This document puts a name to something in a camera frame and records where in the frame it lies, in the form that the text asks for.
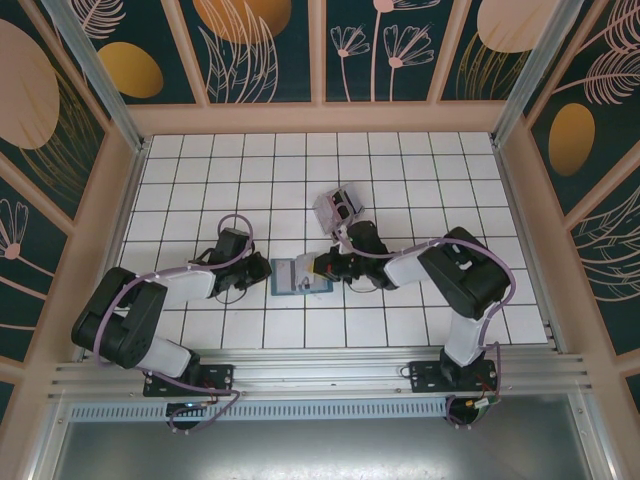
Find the teal card holder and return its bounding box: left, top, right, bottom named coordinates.
left=271, top=256, right=335, bottom=297

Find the white credit card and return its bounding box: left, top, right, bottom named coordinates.
left=293, top=252, right=317, bottom=292

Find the grey card with black stripe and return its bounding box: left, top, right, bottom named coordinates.
left=274, top=259, right=297, bottom=294

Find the clear acrylic card box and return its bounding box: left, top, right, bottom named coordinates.
left=312, top=183, right=365, bottom=235

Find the dark credit card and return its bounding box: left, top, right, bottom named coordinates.
left=332, top=197, right=360, bottom=222

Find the grey metal sheet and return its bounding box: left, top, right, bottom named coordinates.
left=29, top=417, right=616, bottom=480

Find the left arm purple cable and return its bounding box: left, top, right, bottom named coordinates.
left=92, top=213, right=257, bottom=435

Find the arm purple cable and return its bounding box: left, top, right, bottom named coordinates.
left=92, top=213, right=257, bottom=435
left=335, top=227, right=516, bottom=431

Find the aluminium mounting rail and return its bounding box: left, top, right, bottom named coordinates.
left=47, top=349, right=591, bottom=401

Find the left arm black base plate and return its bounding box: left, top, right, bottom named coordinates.
left=143, top=363, right=236, bottom=399

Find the grey slotted cable duct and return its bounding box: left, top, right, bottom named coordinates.
left=67, top=398, right=451, bottom=421

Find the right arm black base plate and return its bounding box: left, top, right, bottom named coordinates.
left=408, top=359, right=501, bottom=394

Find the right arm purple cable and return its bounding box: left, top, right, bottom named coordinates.
left=335, top=227, right=516, bottom=431

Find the black controller module with wires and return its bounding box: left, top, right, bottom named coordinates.
left=446, top=394, right=501, bottom=430

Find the aluminium frame post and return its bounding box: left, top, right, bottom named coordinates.
left=42, top=0, right=151, bottom=154
left=492, top=0, right=596, bottom=146

